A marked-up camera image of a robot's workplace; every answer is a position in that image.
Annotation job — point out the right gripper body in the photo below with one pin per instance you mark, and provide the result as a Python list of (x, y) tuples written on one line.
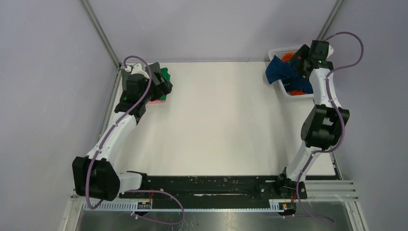
[(303, 72)]

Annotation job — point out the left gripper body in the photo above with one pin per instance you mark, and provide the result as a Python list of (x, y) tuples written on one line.
[(156, 91)]

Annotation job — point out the blue t-shirt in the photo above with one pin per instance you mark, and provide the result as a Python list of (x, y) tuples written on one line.
[(292, 80)]

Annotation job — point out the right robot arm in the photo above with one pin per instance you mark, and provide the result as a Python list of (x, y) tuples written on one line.
[(324, 127)]

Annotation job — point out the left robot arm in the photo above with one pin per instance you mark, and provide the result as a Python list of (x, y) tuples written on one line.
[(94, 174)]

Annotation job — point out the green folded t-shirt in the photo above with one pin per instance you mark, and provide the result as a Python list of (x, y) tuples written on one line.
[(136, 84)]

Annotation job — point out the orange t-shirt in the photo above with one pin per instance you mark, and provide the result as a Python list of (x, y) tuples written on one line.
[(285, 58)]

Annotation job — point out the pink folded t-shirt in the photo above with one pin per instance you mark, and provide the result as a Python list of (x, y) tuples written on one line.
[(157, 102)]

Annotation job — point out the white plastic basket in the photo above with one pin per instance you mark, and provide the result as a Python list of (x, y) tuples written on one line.
[(280, 52)]

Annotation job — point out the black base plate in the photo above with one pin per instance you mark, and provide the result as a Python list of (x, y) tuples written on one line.
[(231, 190)]

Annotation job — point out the white slotted cable duct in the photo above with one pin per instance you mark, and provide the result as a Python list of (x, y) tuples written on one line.
[(143, 205)]

